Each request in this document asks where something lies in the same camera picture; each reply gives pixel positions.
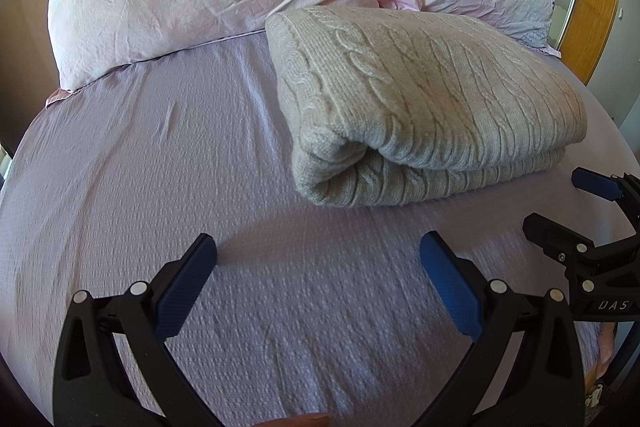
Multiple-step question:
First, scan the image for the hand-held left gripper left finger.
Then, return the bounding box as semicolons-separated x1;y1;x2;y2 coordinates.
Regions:
52;233;226;427

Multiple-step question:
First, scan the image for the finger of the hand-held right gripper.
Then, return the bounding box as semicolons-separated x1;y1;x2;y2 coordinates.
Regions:
571;167;640;233
522;213;640;269

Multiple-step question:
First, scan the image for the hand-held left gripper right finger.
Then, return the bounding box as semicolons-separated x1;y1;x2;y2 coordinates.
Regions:
415;231;587;427

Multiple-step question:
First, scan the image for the beige cable-knit blanket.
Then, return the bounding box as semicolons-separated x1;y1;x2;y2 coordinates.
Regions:
265;5;588;208

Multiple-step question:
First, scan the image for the person's left hand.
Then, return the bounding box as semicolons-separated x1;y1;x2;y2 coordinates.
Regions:
262;412;332;427

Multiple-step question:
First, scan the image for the lilac bed sheet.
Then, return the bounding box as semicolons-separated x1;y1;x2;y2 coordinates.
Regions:
0;4;632;427

